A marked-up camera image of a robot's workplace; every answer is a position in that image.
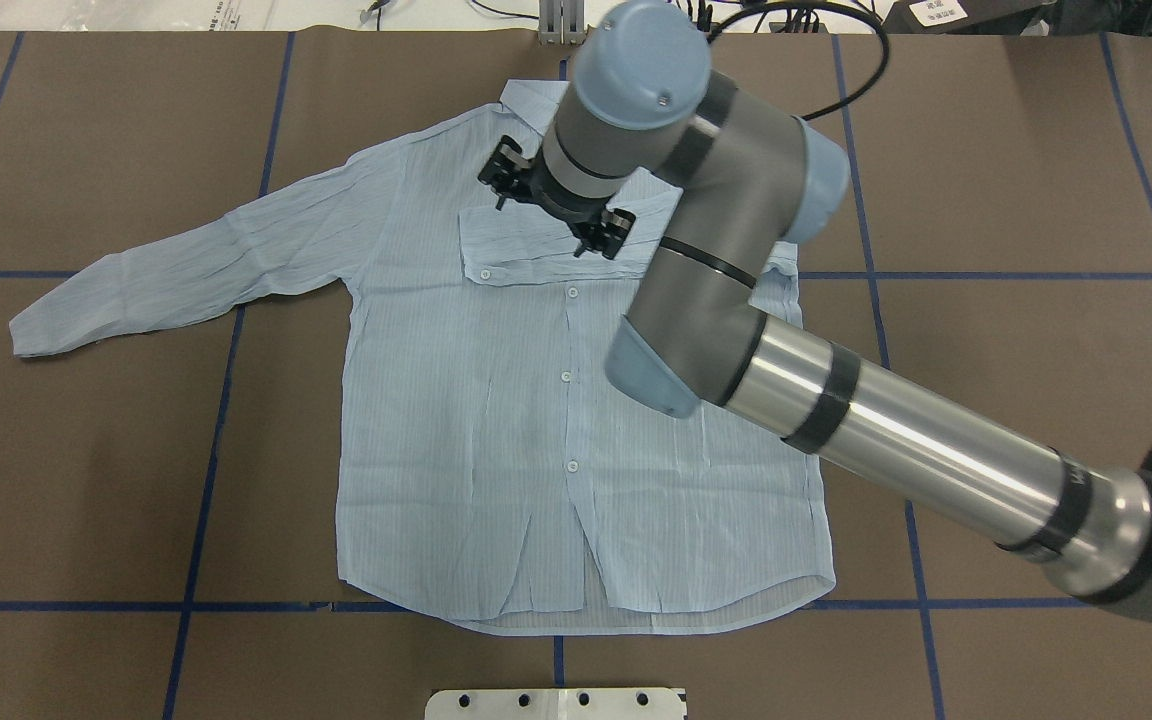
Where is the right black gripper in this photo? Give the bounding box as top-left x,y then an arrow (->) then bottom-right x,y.
477,136 -> 636,260

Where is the light blue button-up shirt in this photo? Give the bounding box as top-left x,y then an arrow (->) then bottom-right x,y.
9,79 -> 838,635

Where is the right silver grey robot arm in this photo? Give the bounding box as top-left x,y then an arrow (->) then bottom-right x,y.
477,1 -> 1152,623

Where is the white camera mast base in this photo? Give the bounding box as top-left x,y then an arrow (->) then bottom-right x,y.
424,687 -> 689,719

